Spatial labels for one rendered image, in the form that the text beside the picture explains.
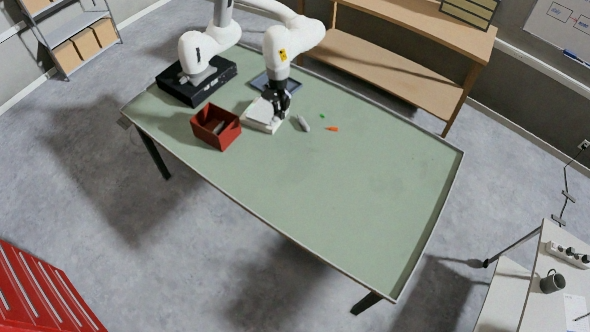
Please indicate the white digital scale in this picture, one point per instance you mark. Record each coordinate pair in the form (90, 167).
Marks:
(260, 112)

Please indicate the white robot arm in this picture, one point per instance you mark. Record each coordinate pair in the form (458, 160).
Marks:
(279, 45)

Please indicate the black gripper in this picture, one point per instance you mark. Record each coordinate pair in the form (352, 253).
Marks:
(280, 85)

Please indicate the red open box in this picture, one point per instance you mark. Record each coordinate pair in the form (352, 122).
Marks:
(208, 118)

